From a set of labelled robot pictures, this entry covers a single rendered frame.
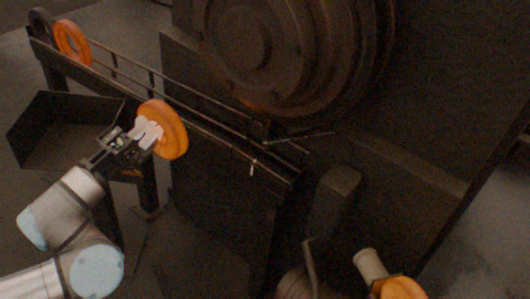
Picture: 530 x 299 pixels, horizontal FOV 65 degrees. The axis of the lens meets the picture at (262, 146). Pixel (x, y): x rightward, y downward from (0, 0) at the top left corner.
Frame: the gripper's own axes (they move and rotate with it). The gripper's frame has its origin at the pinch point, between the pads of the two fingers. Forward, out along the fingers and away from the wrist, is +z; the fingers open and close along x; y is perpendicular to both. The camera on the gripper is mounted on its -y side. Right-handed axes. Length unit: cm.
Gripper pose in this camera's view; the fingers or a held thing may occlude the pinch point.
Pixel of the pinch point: (161, 124)
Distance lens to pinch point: 103.8
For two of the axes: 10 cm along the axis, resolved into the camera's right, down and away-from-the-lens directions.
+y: -0.8, -5.5, -8.3
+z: 6.3, -6.8, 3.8
